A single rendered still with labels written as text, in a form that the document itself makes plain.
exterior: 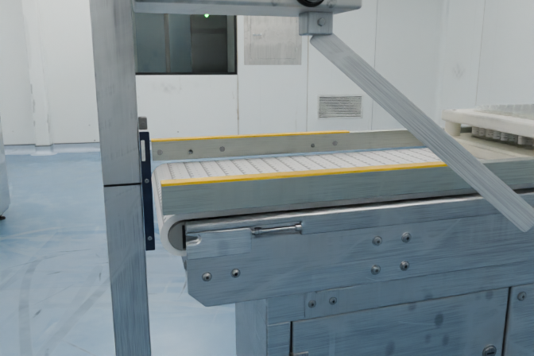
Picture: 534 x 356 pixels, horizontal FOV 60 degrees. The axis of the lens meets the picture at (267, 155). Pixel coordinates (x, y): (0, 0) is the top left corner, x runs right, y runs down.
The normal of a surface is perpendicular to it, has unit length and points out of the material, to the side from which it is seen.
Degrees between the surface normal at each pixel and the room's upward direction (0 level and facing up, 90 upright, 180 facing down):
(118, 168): 90
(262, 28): 90
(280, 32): 90
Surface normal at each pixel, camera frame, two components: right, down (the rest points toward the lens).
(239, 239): 0.27, 0.19
